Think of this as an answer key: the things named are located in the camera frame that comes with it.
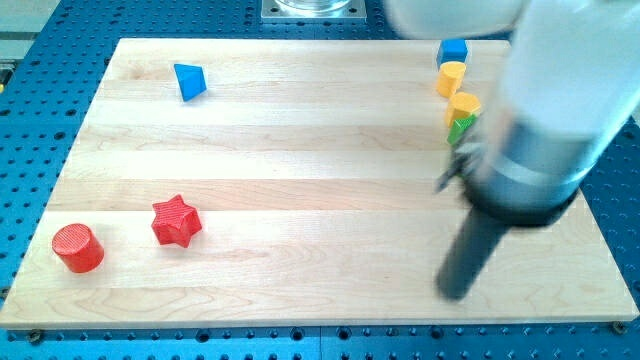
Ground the yellow cylinder block upper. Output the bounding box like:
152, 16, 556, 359
436, 61, 466, 98

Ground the green block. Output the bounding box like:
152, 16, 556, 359
447, 114, 477, 146

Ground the yellow cylinder block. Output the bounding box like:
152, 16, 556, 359
436, 61, 466, 98
444, 92, 482, 127

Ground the red cylinder block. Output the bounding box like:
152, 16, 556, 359
51, 223, 104, 273

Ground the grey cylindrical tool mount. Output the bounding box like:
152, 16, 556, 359
462, 120, 598, 227

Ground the blue cube block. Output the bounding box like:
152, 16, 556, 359
436, 38, 468, 67

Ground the yellow cylinder block lower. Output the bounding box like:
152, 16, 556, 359
444, 92, 482, 127

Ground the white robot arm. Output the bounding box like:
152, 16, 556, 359
384, 0, 639, 300

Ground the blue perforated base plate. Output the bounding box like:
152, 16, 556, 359
1, 1, 639, 359

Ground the red star block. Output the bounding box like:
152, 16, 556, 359
151, 195, 202, 248

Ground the wooden board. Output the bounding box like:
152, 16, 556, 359
1, 38, 638, 330

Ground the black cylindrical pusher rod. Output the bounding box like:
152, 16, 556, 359
436, 207, 510, 301

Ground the blue triangular prism block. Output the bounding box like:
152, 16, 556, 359
174, 64, 207, 102

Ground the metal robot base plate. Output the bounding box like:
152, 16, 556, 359
260, 0, 367, 22

